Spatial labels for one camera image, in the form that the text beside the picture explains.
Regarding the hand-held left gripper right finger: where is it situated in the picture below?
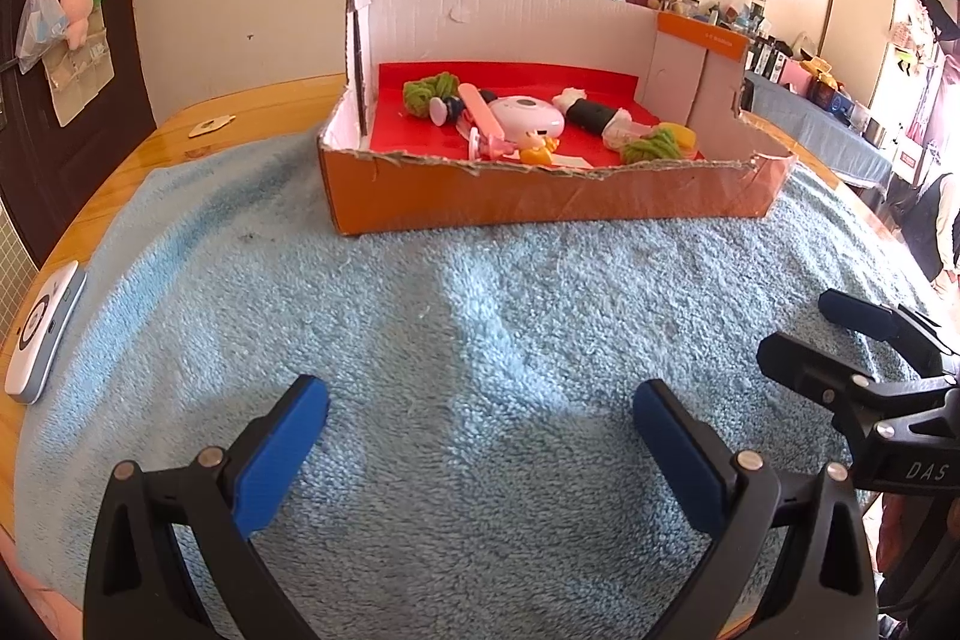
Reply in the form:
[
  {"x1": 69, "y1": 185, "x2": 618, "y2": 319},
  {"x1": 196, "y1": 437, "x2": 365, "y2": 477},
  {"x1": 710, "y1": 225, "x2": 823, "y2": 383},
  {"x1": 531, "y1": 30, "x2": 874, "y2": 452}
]
[{"x1": 631, "y1": 379, "x2": 878, "y2": 640}]

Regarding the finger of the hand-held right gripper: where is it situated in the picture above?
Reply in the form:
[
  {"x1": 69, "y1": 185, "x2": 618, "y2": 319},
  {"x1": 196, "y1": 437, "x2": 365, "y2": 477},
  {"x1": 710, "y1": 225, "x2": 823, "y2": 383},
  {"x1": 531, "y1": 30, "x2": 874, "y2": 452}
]
[
  {"x1": 757, "y1": 331, "x2": 960, "y2": 438},
  {"x1": 817, "y1": 289, "x2": 960, "y2": 362}
]

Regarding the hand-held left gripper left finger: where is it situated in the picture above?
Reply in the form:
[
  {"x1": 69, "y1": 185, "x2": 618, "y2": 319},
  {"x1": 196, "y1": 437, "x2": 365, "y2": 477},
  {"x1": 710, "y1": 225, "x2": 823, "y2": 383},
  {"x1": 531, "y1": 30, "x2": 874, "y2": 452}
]
[{"x1": 82, "y1": 374, "x2": 331, "y2": 640}]

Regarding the green yarn ball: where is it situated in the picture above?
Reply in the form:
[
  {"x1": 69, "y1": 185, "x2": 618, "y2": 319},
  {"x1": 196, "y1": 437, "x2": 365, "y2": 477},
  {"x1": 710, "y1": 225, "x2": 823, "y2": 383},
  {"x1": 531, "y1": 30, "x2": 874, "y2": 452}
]
[
  {"x1": 403, "y1": 71, "x2": 458, "y2": 116},
  {"x1": 621, "y1": 128, "x2": 680, "y2": 165}
]

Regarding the orange cardboard box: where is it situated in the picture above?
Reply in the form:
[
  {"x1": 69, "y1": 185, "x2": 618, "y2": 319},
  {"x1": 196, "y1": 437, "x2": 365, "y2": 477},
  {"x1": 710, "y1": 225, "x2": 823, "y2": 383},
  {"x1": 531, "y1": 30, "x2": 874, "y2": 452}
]
[{"x1": 316, "y1": 0, "x2": 798, "y2": 236}]

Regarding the pink toy camera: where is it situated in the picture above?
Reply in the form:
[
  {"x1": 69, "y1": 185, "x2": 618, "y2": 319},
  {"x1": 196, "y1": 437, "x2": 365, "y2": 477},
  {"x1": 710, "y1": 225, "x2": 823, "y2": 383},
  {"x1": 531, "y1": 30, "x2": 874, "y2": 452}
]
[{"x1": 480, "y1": 95, "x2": 565, "y2": 140}]

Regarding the black-haired figurine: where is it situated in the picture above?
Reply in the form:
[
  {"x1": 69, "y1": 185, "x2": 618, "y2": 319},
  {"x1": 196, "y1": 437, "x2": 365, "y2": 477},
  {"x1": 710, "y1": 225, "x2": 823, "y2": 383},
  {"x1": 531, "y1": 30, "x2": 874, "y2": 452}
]
[{"x1": 429, "y1": 92, "x2": 481, "y2": 125}]

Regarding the pink clothes peg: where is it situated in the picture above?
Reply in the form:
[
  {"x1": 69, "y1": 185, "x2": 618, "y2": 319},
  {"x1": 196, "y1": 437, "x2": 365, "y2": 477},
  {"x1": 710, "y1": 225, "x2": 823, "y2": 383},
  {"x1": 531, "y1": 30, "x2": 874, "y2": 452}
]
[{"x1": 457, "y1": 83, "x2": 518, "y2": 159}]

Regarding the person's right hand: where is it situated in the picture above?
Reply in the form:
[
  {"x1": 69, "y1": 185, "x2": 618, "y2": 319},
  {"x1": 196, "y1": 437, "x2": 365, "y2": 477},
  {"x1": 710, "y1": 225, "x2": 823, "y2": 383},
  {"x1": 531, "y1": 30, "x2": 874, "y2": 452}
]
[{"x1": 879, "y1": 496, "x2": 912, "y2": 573}]

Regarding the table with blue cloth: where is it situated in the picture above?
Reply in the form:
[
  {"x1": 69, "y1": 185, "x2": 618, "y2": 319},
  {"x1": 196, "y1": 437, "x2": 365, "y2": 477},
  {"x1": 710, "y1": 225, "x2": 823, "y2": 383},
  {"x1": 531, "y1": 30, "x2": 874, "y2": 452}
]
[{"x1": 742, "y1": 70, "x2": 897, "y2": 187}]

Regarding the light blue fleece blanket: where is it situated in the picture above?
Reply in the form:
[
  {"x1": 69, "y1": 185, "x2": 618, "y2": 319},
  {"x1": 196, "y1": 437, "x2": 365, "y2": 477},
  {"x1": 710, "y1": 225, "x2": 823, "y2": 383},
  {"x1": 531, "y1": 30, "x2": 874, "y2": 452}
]
[{"x1": 13, "y1": 134, "x2": 946, "y2": 640}]

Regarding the clutter of bottles and boxes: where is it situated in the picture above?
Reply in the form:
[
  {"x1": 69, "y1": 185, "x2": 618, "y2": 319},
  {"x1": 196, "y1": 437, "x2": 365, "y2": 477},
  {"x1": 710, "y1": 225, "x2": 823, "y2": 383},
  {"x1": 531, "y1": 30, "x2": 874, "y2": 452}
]
[{"x1": 679, "y1": 0, "x2": 871, "y2": 135}]

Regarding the white blue handheld device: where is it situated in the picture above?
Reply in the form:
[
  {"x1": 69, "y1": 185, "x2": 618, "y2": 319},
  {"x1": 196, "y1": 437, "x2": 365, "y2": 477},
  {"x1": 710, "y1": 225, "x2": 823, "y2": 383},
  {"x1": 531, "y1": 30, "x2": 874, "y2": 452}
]
[{"x1": 4, "y1": 260, "x2": 89, "y2": 405}]

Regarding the white refrigerator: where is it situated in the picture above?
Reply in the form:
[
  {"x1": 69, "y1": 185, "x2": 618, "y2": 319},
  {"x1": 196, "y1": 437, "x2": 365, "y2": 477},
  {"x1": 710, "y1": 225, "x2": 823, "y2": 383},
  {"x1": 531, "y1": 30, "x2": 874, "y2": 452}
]
[{"x1": 817, "y1": 0, "x2": 938, "y2": 116}]

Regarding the black white sushi roll toy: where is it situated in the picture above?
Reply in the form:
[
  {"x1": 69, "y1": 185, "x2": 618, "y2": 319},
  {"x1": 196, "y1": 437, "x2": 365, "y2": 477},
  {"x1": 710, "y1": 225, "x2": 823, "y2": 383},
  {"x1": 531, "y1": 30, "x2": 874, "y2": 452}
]
[{"x1": 553, "y1": 89, "x2": 635, "y2": 135}]

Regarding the dark wooden door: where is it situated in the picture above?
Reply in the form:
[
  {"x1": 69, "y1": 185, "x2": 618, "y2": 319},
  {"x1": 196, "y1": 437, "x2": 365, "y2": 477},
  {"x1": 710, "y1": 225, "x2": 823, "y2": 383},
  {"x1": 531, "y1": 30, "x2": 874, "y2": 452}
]
[{"x1": 0, "y1": 0, "x2": 158, "y2": 270}]

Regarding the red paper sheet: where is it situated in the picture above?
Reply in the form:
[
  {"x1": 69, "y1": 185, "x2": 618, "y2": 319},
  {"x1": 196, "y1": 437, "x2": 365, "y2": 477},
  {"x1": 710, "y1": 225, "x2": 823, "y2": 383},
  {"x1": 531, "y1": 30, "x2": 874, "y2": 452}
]
[{"x1": 371, "y1": 61, "x2": 706, "y2": 169}]

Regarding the beige hanging pouch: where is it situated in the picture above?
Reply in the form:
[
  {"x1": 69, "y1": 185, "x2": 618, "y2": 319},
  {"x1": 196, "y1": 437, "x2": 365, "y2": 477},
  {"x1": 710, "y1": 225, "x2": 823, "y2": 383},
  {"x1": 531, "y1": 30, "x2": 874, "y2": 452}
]
[{"x1": 41, "y1": 32, "x2": 113, "y2": 127}]

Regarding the clear plastic bag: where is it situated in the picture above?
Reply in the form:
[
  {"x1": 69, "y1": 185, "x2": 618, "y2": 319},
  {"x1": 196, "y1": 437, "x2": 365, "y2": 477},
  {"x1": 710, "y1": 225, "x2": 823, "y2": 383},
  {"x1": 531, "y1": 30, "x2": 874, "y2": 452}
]
[{"x1": 16, "y1": 0, "x2": 76, "y2": 75}]

